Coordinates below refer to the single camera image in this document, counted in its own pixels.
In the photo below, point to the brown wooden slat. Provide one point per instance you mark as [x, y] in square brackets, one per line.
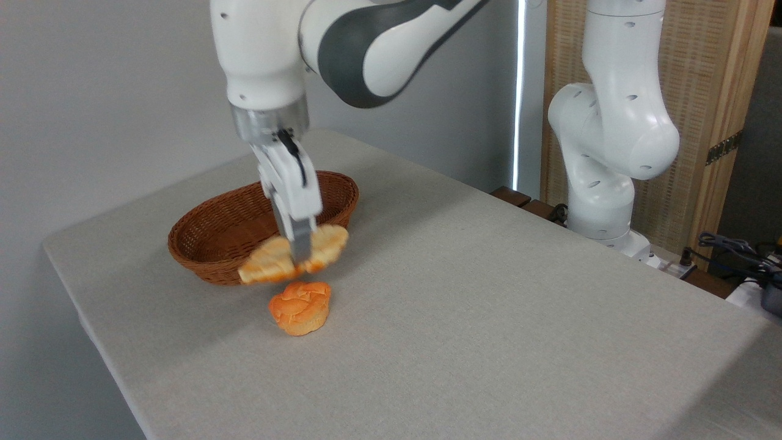
[510, 196]
[540, 211]

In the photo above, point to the wooden rattan folding screen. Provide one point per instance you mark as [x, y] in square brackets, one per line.
[702, 61]

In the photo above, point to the dark metal screen hinge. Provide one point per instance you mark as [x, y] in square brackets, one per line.
[724, 148]

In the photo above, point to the long braided bread loaf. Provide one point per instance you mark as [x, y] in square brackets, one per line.
[269, 261]

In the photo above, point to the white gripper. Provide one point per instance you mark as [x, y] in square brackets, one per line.
[287, 183]

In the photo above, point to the grey tablecloth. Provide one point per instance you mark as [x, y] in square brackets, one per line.
[489, 342]

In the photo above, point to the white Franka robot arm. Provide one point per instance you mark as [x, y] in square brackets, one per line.
[614, 122]

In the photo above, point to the brown wicker oval basket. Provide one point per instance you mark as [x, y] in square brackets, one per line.
[208, 244]

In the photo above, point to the round orange bread bun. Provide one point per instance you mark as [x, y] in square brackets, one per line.
[299, 308]

